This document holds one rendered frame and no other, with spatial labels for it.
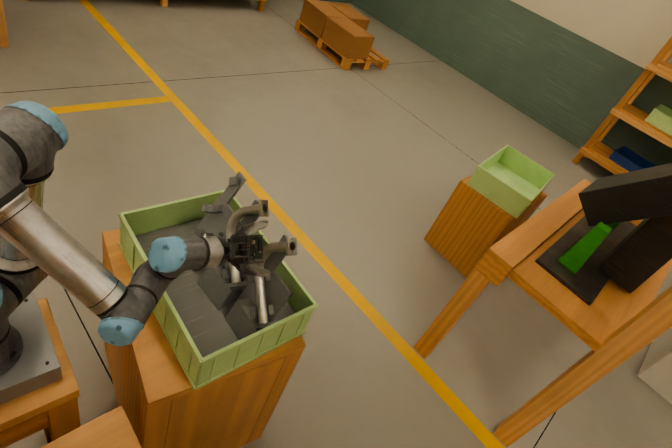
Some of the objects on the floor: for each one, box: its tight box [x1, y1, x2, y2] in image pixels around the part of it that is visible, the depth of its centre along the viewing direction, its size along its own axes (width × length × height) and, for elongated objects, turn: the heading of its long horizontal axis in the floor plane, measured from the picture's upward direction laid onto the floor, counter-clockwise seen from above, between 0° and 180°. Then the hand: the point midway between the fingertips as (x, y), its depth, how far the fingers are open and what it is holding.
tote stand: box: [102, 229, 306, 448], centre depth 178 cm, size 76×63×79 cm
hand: (267, 248), depth 122 cm, fingers open, 14 cm apart
